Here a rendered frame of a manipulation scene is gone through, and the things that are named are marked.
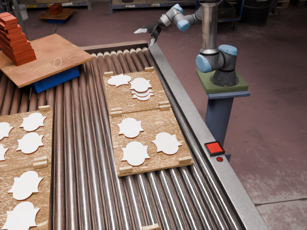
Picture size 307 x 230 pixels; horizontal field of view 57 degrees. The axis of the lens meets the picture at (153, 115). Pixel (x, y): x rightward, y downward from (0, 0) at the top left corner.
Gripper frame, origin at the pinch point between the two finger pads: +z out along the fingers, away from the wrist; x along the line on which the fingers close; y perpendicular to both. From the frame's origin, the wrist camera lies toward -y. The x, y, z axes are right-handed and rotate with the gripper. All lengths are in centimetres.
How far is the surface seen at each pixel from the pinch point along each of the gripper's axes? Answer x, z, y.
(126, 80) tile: -5.5, 18.7, -30.2
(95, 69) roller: 8.1, 35.1, -8.9
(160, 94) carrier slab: -20, 5, -46
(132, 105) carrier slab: -11, 20, -54
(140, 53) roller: -9.2, 7.2, 10.2
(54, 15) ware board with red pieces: 49, 129, 331
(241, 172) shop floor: -136, 3, -21
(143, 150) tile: -17, 20, -91
